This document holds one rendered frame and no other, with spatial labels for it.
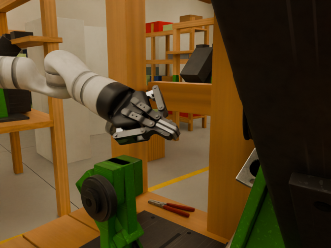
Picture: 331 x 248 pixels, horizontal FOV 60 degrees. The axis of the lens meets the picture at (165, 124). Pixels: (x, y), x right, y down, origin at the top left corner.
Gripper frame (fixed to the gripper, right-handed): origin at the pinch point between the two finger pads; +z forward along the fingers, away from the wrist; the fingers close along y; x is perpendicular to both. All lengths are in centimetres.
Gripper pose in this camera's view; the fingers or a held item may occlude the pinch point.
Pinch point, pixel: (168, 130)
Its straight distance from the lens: 47.0
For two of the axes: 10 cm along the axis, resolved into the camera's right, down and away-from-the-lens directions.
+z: 7.5, 3.8, -5.4
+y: 5.9, -7.6, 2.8
